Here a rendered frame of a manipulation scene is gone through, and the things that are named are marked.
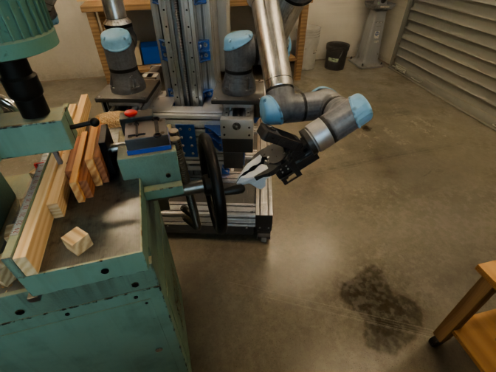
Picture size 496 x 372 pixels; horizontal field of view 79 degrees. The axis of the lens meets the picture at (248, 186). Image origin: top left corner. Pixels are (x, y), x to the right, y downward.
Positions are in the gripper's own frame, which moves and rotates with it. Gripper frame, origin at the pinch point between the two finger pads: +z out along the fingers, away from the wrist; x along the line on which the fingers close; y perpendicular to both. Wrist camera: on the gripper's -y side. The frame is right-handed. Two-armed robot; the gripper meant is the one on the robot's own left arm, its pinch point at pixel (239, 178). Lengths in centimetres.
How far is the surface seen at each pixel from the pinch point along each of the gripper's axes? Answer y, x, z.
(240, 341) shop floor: 75, -3, 45
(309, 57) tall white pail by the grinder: 149, 296, -107
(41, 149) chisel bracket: -31.7, 4.9, 28.9
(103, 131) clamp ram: -24.7, 12.2, 20.1
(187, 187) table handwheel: -1.5, 7.2, 14.1
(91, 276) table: -15.4, -18.5, 30.0
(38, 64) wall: -11, 346, 162
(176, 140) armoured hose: -14.5, 7.6, 7.3
